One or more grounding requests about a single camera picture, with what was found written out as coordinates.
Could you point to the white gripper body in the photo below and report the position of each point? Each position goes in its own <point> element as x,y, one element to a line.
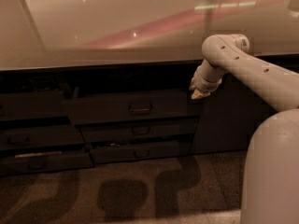
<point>204,83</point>

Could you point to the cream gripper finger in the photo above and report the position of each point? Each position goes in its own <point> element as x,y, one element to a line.
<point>196,95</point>

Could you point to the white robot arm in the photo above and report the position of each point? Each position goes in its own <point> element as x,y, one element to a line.
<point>270,193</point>

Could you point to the dark cabinet door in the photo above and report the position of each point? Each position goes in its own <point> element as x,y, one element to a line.
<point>229,117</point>

